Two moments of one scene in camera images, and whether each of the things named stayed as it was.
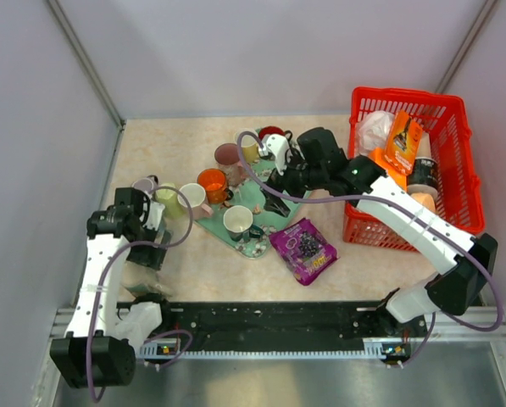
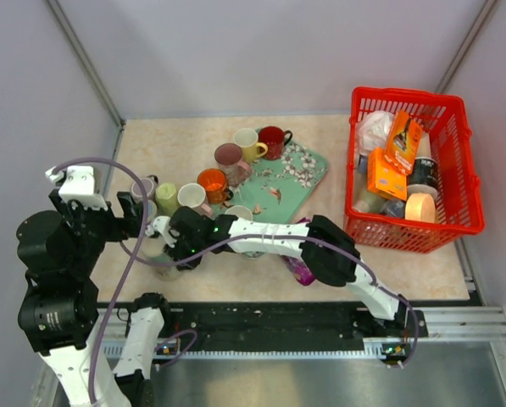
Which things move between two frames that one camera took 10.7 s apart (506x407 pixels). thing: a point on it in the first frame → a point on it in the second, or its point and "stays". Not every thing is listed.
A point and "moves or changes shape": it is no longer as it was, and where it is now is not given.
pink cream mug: (197, 195) stays
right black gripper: (281, 182) → (176, 252)
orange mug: (215, 184) stays
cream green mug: (139, 280) moves or changes shape
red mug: (269, 130) stays
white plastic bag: (374, 131) stays
